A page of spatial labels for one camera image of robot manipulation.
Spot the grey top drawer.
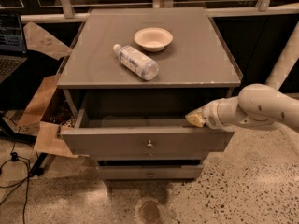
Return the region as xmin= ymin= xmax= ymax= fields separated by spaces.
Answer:
xmin=62 ymin=96 xmax=234 ymax=156

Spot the grey drawer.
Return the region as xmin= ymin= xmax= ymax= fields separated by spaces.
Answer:
xmin=62 ymin=96 xmax=234 ymax=156
xmin=97 ymin=165 xmax=203 ymax=180
xmin=90 ymin=153 xmax=207 ymax=161

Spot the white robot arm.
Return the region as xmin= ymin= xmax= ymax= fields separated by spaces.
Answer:
xmin=185 ymin=84 xmax=299 ymax=132

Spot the grey bottom drawer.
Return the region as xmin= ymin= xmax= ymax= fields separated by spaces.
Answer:
xmin=97 ymin=165 xmax=203 ymax=180

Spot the grey drawer cabinet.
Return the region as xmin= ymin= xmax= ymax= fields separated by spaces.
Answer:
xmin=58 ymin=8 xmax=242 ymax=168

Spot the grey middle drawer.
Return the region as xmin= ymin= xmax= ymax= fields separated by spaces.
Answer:
xmin=90 ymin=153 xmax=207 ymax=161

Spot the open cardboard box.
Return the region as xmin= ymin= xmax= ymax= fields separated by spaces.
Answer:
xmin=18 ymin=21 xmax=78 ymax=158

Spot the open laptop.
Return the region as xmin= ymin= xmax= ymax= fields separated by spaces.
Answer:
xmin=0 ymin=11 xmax=28 ymax=84

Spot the white paper bowl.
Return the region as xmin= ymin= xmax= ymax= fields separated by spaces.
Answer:
xmin=134 ymin=28 xmax=173 ymax=52

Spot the clear plastic water bottle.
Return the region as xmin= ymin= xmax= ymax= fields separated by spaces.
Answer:
xmin=113 ymin=44 xmax=159 ymax=81

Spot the white metal railing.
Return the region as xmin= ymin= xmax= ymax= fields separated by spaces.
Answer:
xmin=0 ymin=0 xmax=299 ymax=91

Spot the black laptop stand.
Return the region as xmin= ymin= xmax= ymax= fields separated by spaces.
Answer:
xmin=0 ymin=113 xmax=47 ymax=177

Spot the black cable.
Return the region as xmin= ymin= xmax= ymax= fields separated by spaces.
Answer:
xmin=0 ymin=115 xmax=32 ymax=224

